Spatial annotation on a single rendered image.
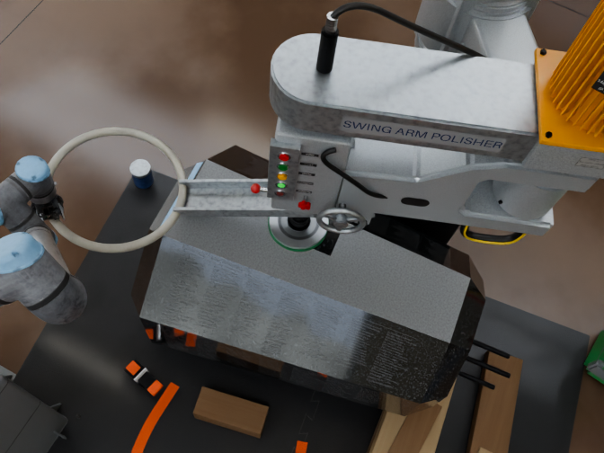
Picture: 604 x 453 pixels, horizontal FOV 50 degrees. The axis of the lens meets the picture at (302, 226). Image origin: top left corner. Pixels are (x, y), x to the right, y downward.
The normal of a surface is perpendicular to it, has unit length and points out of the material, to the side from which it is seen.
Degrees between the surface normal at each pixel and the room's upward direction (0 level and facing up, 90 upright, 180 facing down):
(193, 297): 45
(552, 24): 0
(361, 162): 4
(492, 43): 0
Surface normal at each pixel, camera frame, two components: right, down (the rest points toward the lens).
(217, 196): -0.20, -0.45
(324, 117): -0.11, 0.89
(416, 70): 0.07, -0.43
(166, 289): -0.19, 0.29
